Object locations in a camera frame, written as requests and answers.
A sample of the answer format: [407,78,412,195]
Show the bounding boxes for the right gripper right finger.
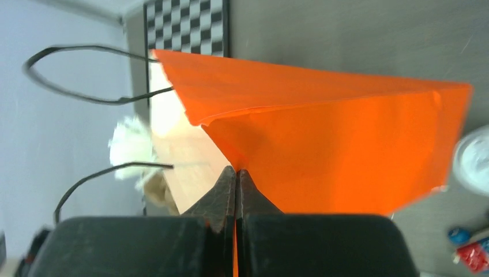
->
[236,170,420,276]

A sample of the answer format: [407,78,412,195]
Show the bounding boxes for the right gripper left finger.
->
[28,166,236,276]

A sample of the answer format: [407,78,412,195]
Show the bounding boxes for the orange paper bag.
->
[149,50,472,276]

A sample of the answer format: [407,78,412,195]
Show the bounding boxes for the white sip lid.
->
[452,125,488,197]

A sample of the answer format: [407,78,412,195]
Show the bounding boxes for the tan cardboard cup carrier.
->
[143,174,180,216]

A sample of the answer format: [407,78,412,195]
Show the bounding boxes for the red blue toy blocks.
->
[447,227,488,274]

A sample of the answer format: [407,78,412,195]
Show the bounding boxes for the black white chessboard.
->
[143,0,230,57]

